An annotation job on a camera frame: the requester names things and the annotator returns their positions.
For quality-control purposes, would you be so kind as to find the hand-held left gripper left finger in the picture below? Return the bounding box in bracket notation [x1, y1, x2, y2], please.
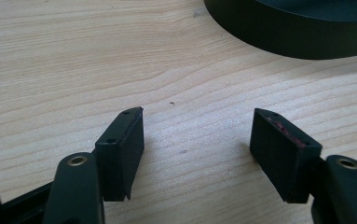
[42, 106, 145, 224]

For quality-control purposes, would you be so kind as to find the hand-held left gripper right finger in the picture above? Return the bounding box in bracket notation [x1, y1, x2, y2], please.
[249, 107, 357, 224]

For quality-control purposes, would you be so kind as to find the round black container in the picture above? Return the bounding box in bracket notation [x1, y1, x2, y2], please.
[203, 0, 357, 61]

